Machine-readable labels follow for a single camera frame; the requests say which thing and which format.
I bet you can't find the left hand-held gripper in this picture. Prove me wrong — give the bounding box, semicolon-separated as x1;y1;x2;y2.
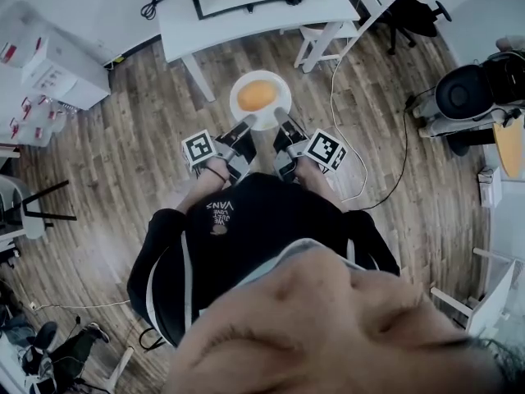
180;112;259;186

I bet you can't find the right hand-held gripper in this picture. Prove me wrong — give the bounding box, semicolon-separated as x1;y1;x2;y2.
272;108;348;182

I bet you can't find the white plate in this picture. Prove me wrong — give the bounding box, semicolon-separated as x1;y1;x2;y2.
228;70;293;132

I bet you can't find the orange round food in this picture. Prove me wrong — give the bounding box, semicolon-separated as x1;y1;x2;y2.
237;80;281;112

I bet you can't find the person's right forearm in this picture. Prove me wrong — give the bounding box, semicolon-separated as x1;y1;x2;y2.
294;158;350;213

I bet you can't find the person's left forearm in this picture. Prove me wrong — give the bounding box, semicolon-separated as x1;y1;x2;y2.
176;163;231;218

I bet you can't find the white desk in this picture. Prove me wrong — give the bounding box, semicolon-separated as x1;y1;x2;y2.
154;0;363;103

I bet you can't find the white wooden chair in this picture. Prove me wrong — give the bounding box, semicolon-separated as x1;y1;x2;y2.
294;0;399;74

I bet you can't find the person's black shirt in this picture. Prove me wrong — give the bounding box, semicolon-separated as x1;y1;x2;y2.
126;172;401;348

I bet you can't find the black office chair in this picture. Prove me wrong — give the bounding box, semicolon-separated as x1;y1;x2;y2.
379;0;453;56

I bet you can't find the black and white machine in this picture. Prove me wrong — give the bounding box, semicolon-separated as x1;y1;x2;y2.
411;48;525;156

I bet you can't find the white box cabinet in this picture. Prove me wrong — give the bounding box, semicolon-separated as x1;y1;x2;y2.
20;25;112;112

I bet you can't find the clear red-latched storage box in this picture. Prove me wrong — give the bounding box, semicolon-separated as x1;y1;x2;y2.
7;94;67;148
0;1;55;70

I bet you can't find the person's face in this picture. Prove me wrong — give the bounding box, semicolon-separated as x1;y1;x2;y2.
162;247;525;394

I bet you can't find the white power strip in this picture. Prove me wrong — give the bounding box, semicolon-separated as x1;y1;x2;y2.
477;165;504;209

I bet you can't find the yellow round board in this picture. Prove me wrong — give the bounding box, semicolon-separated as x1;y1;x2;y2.
491;117;525;181

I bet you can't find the black metal stand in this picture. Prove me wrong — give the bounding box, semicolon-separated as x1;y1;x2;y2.
21;178;79;230

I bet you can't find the white table leg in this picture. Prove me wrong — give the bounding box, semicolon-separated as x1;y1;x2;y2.
95;345;135;394

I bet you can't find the long white floor cable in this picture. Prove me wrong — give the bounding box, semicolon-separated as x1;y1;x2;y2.
329;54;369;204

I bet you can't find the long black floor cable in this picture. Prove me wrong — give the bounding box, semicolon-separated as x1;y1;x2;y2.
347;87;436;212

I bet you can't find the coiled black cable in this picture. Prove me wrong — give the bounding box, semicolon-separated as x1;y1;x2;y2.
139;0;169;20

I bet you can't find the thin white floor cable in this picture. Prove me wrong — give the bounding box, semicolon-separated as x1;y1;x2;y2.
27;299;133;314

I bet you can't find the white shelf frame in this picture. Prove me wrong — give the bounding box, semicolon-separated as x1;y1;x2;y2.
429;245;525;341

